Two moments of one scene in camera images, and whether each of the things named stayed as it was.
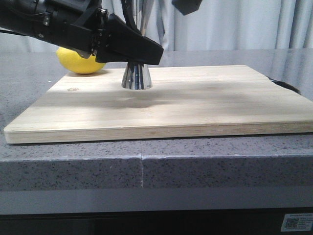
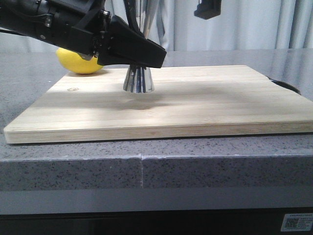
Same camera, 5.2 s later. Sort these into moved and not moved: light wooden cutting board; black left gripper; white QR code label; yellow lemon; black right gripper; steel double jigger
Moved: black right gripper; steel double jigger
Not moved: white QR code label; yellow lemon; black left gripper; light wooden cutting board
